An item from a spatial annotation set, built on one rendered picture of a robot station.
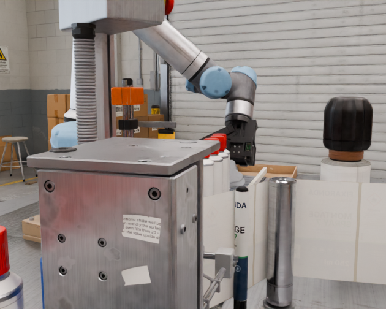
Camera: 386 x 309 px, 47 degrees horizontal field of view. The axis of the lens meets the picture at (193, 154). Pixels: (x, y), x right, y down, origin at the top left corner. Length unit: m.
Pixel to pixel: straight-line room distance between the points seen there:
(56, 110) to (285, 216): 4.41
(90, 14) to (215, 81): 0.45
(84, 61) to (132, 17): 0.09
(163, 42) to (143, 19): 0.40
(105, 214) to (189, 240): 0.06
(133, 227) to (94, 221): 0.03
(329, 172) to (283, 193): 0.21
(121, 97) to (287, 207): 0.32
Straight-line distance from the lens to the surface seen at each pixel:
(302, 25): 5.19
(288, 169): 1.93
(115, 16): 0.64
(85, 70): 0.67
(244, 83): 1.21
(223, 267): 0.51
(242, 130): 1.17
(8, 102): 7.42
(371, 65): 5.02
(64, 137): 1.06
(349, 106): 0.80
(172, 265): 0.30
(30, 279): 0.93
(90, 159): 0.30
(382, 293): 0.77
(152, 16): 0.67
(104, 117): 0.78
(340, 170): 0.80
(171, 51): 1.05
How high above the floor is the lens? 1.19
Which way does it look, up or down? 8 degrees down
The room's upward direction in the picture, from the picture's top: straight up
